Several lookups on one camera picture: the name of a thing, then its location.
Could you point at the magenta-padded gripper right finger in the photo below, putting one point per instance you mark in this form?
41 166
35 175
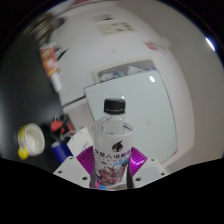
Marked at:
150 170

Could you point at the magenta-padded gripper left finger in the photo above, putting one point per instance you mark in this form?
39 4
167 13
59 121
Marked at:
70 170

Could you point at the clear bottle with white label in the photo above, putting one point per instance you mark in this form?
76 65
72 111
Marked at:
112 143

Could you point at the blue box with red-white print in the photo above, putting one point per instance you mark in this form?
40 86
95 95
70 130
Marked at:
78 141

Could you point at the red and black tool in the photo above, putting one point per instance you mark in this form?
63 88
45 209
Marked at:
58 125

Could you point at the large whiteboard on stand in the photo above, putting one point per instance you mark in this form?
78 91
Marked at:
143 113

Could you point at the small white device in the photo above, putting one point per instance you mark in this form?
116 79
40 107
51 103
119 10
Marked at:
56 82

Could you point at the framed notice board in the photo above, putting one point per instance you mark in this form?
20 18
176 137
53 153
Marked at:
110 73

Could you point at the colourful flat box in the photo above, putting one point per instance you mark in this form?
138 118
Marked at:
50 61

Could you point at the large white wall poster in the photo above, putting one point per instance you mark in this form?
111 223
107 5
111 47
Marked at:
116 29

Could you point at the small white wall poster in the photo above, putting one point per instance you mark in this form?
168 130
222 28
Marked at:
103 17

